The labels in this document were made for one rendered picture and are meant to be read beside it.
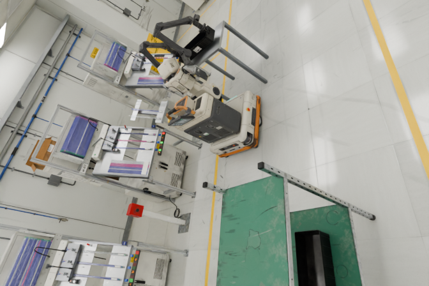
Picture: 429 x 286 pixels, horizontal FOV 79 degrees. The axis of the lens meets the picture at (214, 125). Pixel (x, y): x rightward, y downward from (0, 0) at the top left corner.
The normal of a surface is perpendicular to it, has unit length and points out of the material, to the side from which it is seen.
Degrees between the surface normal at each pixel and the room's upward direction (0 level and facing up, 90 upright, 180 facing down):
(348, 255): 0
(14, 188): 90
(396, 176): 0
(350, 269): 0
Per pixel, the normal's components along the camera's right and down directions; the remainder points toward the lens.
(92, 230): 0.63, -0.36
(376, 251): -0.77, -0.40
